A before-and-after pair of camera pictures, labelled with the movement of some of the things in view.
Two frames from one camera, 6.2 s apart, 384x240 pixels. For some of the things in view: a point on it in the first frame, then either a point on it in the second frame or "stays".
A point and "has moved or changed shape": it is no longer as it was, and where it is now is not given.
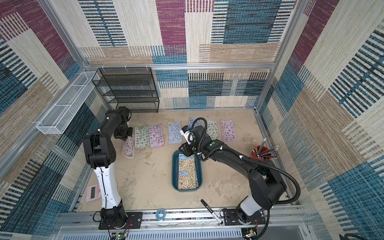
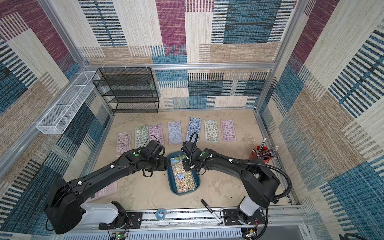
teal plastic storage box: x=175 y=172 has moved or changed shape
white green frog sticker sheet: x=212 y=129 stays
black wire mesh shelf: x=132 y=88 stays
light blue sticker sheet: x=174 y=135 stays
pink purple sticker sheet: x=156 y=136 stays
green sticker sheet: x=141 y=136 stays
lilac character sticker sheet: x=228 y=131 stays
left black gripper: x=119 y=136 → x=165 y=163
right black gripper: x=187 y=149 → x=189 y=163
